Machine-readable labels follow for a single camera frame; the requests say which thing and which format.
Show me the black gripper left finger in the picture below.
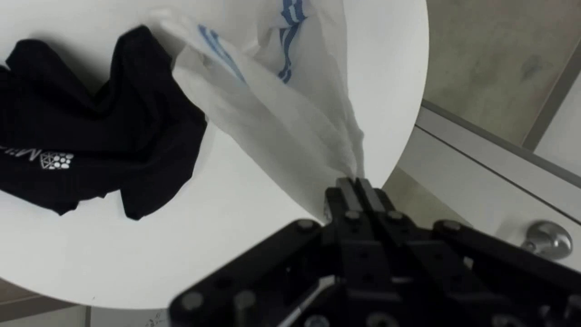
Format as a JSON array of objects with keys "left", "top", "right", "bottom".
[{"left": 169, "top": 176, "right": 380, "bottom": 327}]

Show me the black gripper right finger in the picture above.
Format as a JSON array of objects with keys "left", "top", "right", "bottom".
[{"left": 354, "top": 176, "right": 581, "bottom": 327}]

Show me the white towel with blue stripes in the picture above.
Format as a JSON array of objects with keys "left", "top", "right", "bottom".
[{"left": 143, "top": 0, "right": 369, "bottom": 224}]

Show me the black t-shirt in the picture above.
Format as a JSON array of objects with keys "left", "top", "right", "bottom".
[{"left": 0, "top": 24, "right": 209, "bottom": 222}]

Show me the round silver metal knob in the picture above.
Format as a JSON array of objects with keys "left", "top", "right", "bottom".
[{"left": 523, "top": 220, "right": 574, "bottom": 262}]

